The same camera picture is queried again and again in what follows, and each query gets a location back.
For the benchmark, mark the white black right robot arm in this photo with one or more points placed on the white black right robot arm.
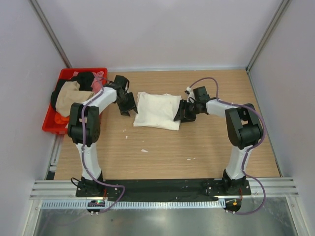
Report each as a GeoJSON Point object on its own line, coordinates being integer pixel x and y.
{"type": "Point", "coordinates": [244, 129]}

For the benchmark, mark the orange t-shirt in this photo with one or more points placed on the orange t-shirt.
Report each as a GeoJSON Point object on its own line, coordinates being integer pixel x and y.
{"type": "Point", "coordinates": [60, 120]}

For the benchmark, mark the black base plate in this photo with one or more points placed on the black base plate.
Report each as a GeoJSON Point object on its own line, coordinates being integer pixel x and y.
{"type": "Point", "coordinates": [159, 190]}

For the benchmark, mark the white t-shirt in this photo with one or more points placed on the white t-shirt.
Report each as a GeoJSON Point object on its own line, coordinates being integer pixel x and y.
{"type": "Point", "coordinates": [157, 111]}

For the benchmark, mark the beige t-shirt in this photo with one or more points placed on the beige t-shirt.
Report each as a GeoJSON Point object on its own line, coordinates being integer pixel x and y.
{"type": "Point", "coordinates": [70, 94]}

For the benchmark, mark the red plastic bin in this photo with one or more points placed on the red plastic bin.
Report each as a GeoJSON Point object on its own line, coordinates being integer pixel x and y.
{"type": "Point", "coordinates": [49, 124]}

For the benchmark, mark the grey metal corner post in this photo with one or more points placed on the grey metal corner post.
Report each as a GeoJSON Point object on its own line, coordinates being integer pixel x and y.
{"type": "Point", "coordinates": [50, 32]}

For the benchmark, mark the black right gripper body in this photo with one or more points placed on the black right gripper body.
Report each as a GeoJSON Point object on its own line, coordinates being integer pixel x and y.
{"type": "Point", "coordinates": [191, 109]}

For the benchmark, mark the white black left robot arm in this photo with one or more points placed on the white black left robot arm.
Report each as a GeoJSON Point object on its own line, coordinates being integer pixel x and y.
{"type": "Point", "coordinates": [84, 129]}

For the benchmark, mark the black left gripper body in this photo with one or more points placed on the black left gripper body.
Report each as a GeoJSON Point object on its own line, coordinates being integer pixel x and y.
{"type": "Point", "coordinates": [127, 103]}

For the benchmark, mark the black t-shirt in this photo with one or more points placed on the black t-shirt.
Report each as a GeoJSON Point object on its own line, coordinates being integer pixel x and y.
{"type": "Point", "coordinates": [54, 96]}

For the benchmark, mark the aluminium rail frame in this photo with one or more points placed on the aluminium rail frame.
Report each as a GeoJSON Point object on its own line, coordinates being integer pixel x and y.
{"type": "Point", "coordinates": [272, 209]}

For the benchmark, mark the grey right corner post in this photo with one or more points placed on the grey right corner post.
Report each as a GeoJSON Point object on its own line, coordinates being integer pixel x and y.
{"type": "Point", "coordinates": [282, 8]}

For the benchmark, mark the pink t-shirt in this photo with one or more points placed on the pink t-shirt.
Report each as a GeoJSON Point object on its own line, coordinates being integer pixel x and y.
{"type": "Point", "coordinates": [97, 83]}

